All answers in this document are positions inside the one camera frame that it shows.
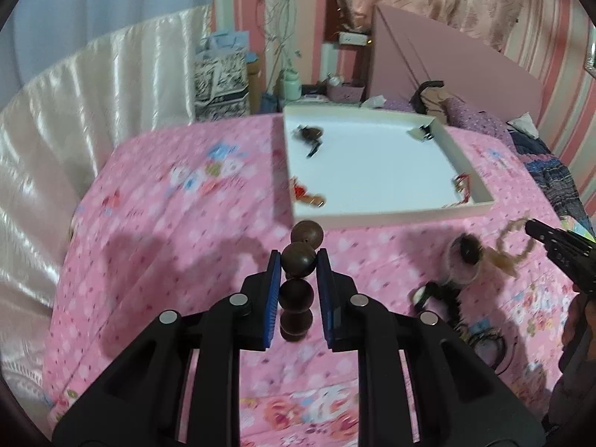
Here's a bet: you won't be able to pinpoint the dark patterned blanket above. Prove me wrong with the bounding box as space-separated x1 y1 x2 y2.
507 112 596 243

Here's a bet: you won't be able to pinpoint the brown wooden bead bracelet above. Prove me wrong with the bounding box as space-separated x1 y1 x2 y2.
278 220 324 342

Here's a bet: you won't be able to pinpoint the pink headboard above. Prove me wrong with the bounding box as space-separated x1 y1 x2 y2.
365 4 545 129

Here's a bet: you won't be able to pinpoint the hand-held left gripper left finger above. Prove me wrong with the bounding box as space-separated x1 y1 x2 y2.
51 250 282 447

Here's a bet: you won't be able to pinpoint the white power strip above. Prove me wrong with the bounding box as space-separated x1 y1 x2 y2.
337 31 372 48

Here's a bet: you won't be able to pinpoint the dark brown round bead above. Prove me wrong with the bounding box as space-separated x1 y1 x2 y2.
454 237 485 266

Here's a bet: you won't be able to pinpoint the cardboard box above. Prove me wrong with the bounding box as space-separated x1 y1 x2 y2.
247 57 264 113

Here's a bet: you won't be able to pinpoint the cream flower hair tie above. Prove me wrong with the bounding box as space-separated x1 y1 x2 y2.
482 216 536 278

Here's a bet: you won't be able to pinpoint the black elastic hair ties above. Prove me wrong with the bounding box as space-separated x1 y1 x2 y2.
454 321 508 375

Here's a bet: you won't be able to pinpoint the red knot orange bead charm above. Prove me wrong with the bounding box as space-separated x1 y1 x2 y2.
289 177 327 208

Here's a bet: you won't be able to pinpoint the pink floral bedsheet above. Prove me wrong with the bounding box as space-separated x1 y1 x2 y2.
42 112 590 447

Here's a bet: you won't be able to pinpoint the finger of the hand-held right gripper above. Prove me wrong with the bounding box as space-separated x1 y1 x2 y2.
524 218 596 289

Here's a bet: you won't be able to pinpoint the pale jade pendant black cord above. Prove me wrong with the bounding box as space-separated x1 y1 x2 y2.
407 123 436 143

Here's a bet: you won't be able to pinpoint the light blue paper bag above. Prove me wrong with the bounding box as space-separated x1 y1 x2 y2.
199 31 251 55

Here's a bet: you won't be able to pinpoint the white round jewelry holder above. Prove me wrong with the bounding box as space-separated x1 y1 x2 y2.
440 237 482 288

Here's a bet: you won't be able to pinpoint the person's right hand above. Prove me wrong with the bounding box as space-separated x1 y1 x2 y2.
560 291 596 375

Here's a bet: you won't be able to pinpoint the pink storage basket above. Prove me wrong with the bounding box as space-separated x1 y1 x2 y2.
326 79 367 104

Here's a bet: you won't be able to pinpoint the white shallow box tray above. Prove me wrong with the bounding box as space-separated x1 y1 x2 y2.
282 105 497 231

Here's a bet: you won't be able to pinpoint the white satin curtain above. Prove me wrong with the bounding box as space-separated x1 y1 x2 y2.
0 4 212 383

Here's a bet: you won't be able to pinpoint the white plastic bottle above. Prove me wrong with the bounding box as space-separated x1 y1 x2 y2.
283 70 302 101

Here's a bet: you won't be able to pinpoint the red cord charm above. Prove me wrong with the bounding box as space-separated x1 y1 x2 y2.
451 172 473 206

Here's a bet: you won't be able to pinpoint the black scrunchie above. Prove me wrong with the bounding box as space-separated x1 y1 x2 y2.
409 282 463 324

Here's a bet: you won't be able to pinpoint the hanging charger cables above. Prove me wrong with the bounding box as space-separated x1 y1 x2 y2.
264 0 301 98

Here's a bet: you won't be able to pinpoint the black white patterned bag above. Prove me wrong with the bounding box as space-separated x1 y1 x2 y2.
193 50 250 122

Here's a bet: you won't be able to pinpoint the purple dotted pillow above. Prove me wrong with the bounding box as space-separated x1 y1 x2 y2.
368 94 515 152

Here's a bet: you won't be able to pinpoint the black bag strap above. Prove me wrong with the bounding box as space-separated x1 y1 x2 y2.
410 81 448 113

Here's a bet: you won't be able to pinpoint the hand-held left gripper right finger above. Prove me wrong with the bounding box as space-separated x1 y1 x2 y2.
317 248 545 447

